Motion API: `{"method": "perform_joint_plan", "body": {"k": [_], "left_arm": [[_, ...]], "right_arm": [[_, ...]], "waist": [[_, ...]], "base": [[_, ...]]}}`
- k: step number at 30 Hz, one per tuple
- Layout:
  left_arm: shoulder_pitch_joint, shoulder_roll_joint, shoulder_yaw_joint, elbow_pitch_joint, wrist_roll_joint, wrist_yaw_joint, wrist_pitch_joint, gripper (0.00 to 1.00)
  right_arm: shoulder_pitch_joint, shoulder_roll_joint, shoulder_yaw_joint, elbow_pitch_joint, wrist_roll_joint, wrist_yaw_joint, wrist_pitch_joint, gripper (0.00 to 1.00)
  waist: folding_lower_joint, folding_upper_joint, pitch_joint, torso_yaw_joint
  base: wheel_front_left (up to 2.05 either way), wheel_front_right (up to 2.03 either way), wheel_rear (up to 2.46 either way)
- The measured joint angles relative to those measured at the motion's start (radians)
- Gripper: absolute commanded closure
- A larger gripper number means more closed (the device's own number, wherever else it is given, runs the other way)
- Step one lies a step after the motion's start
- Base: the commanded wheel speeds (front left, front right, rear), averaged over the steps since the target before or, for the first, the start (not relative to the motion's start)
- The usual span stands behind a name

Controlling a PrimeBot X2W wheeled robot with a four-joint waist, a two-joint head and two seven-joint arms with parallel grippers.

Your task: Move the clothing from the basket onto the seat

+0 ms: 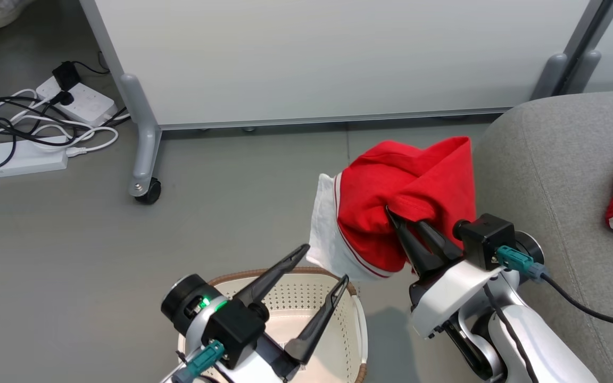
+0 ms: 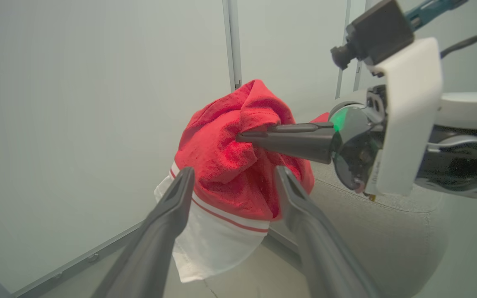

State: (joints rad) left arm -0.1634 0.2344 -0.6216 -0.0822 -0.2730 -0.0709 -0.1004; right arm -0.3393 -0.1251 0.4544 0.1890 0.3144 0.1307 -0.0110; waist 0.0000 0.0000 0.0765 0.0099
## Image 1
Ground large white partition panel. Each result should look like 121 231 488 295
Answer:
79 0 613 131

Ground white power cable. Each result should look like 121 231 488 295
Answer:
0 88 120 160

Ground grey fabric sofa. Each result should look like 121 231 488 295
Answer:
471 90 613 383

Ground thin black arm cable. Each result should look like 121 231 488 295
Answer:
483 285 540 383

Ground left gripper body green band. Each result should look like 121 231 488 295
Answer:
161 274 230 363

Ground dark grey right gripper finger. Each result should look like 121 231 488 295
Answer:
385 206 446 277
416 219 465 262

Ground black power adapter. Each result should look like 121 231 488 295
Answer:
52 61 81 91

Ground square white power strip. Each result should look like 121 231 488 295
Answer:
35 76 118 128

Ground long white power strip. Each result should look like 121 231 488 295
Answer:
0 136 69 179

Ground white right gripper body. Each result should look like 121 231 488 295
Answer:
409 257 505 339

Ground black caster wheel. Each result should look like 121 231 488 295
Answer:
135 178 162 206

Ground black cable with teal plug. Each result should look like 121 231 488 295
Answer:
171 340 226 383
495 246 613 330

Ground cream perforated laundry basket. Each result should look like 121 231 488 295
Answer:
178 267 369 383

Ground grey partition foot bracket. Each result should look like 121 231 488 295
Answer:
567 49 602 95
119 73 162 198
531 52 569 101

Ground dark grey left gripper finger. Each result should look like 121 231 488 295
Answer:
235 244 311 309
284 274 350 366

